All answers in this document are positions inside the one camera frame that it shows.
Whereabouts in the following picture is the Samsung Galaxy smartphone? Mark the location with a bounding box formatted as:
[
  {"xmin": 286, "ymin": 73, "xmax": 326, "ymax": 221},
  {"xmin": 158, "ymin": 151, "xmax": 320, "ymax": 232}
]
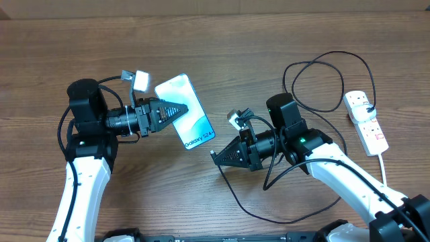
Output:
[{"xmin": 154, "ymin": 73, "xmax": 216, "ymax": 151}]

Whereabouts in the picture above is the black USB charging cable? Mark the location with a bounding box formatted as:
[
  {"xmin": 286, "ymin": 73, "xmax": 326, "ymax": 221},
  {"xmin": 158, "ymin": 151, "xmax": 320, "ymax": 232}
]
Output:
[{"xmin": 210, "ymin": 50, "xmax": 377, "ymax": 225}]

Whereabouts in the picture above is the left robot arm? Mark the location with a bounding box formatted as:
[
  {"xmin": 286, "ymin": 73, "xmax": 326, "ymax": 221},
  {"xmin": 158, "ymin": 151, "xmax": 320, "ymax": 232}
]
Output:
[{"xmin": 47, "ymin": 79, "xmax": 188, "ymax": 241}]

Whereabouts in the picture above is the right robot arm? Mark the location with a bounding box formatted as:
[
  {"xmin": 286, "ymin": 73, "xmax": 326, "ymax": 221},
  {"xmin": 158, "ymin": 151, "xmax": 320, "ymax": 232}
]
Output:
[{"xmin": 210, "ymin": 93, "xmax": 429, "ymax": 241}]

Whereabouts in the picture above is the white USB charger plug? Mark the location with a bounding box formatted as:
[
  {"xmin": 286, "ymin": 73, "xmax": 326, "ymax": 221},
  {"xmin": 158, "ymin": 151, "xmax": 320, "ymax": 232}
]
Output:
[{"xmin": 351, "ymin": 104, "xmax": 377, "ymax": 123}]

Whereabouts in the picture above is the white power strip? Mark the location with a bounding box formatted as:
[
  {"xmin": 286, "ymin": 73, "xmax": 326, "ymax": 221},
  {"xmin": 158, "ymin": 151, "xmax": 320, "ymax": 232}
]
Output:
[{"xmin": 343, "ymin": 91, "xmax": 389, "ymax": 156}]

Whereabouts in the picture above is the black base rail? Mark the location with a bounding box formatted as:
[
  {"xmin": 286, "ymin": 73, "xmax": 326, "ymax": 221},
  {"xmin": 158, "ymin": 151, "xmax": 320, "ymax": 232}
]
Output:
[{"xmin": 95, "ymin": 220, "xmax": 353, "ymax": 242}]

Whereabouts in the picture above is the white power strip cord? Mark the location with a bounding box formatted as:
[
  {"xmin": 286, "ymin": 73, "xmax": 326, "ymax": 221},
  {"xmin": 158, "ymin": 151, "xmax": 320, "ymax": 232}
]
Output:
[{"xmin": 378, "ymin": 153, "xmax": 388, "ymax": 188}]

